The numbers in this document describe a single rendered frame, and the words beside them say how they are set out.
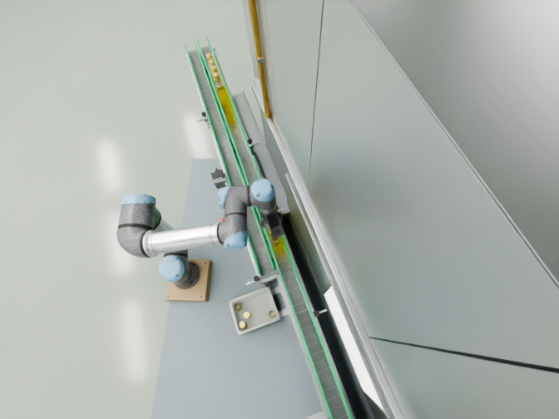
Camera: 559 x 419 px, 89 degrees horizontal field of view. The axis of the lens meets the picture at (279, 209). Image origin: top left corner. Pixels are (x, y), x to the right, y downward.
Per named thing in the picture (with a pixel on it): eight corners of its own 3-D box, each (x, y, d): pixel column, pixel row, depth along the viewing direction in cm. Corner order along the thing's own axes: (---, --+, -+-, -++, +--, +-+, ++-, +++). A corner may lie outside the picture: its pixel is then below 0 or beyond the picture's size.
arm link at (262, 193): (248, 177, 94) (273, 175, 94) (253, 191, 105) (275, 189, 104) (249, 199, 91) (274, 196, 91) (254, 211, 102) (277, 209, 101)
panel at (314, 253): (369, 391, 116) (397, 415, 85) (363, 393, 116) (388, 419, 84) (292, 203, 150) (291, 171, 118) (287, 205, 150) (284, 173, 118)
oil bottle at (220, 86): (232, 110, 189) (221, 76, 163) (224, 112, 188) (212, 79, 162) (230, 104, 191) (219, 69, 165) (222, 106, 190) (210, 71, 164)
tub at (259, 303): (280, 319, 149) (279, 319, 141) (240, 335, 148) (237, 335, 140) (270, 288, 156) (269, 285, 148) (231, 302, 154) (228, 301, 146)
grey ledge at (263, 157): (293, 216, 168) (293, 209, 157) (279, 221, 167) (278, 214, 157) (246, 101, 203) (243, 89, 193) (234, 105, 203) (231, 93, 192)
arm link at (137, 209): (168, 261, 148) (109, 228, 98) (170, 234, 154) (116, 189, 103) (190, 259, 148) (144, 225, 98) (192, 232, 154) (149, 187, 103)
